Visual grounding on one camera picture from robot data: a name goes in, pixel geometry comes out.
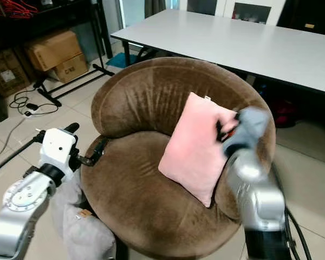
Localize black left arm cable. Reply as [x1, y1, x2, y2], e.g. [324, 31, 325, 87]
[0, 130, 48, 178]

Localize red clothes hangers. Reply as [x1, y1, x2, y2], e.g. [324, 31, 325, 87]
[0, 0, 38, 20]

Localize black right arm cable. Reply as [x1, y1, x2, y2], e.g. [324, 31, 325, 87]
[270, 161, 314, 260]

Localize small printed cardboard box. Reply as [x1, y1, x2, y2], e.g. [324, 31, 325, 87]
[53, 53, 89, 84]

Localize dark labelled cardboard box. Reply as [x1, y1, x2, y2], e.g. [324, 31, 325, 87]
[0, 49, 31, 99]

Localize pink square pillow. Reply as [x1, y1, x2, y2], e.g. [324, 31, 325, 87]
[158, 92, 239, 209]

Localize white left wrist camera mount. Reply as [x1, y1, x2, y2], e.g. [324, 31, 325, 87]
[39, 129, 80, 183]

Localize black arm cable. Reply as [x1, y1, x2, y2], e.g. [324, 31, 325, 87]
[0, 130, 48, 178]
[270, 161, 314, 260]

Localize white power strip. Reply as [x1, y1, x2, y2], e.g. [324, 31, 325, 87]
[24, 102, 42, 118]

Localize brown round velvet sofa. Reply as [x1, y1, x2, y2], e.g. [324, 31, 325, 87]
[79, 56, 277, 259]

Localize blue floor mat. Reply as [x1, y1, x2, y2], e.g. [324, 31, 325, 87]
[106, 51, 139, 70]

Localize black metal rack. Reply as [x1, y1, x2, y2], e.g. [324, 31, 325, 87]
[0, 0, 115, 107]

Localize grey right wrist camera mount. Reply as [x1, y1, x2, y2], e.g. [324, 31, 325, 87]
[224, 106, 271, 159]

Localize long white table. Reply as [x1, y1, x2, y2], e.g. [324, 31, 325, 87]
[110, 9, 325, 97]

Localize red bag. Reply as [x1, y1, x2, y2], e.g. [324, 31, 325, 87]
[270, 97, 303, 129]

